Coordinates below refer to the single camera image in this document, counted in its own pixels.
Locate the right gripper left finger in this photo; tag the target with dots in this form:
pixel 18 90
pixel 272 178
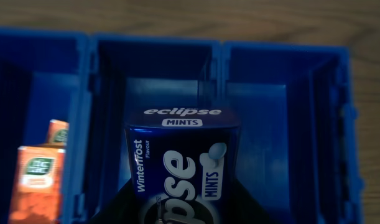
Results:
pixel 121 211

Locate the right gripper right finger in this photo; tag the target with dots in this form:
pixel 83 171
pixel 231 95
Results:
pixel 244 211

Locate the blue candy pack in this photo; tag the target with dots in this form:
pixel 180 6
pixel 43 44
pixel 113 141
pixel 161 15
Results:
pixel 183 168

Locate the orange candy box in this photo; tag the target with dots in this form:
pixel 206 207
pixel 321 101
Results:
pixel 57 133
pixel 37 186

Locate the blue tray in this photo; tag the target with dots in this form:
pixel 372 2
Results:
pixel 261 140

